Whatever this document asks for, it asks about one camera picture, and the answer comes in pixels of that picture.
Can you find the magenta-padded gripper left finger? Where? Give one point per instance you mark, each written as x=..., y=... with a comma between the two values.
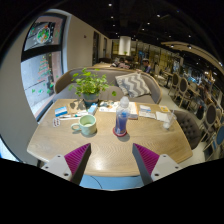
x=77, y=159

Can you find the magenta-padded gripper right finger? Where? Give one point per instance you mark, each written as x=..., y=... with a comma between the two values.
x=146, y=160

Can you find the clear bottle with blue label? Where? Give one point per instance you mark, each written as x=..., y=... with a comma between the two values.
x=122, y=120

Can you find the pale green mug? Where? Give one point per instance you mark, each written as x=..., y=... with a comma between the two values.
x=88, y=125

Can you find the pill blister pack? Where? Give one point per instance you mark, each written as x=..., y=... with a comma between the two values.
x=56, y=122

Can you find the plain white card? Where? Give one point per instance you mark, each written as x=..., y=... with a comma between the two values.
x=161, y=116

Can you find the blue and white card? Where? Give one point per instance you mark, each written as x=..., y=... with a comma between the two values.
x=146, y=111

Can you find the blue and white carton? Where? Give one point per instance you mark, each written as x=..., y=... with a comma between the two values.
x=61, y=111

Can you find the grey tufted chair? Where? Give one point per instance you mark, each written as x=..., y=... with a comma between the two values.
x=188, y=128

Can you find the small blue box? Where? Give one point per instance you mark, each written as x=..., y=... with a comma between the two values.
x=92, y=109

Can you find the printed paper leaflets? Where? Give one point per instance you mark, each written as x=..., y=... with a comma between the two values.
x=108, y=107

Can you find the grey curved sofa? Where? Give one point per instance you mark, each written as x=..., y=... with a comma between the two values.
x=65, y=88

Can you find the green potted plant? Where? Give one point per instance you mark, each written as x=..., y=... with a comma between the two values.
x=89, y=83

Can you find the group of round-backed chairs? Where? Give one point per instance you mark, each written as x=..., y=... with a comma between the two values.
x=182, y=85

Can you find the person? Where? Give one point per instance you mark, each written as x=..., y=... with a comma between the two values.
x=146, y=66
x=121, y=64

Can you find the group of ceiling lights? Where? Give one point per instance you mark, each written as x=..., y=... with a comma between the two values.
x=156, y=16

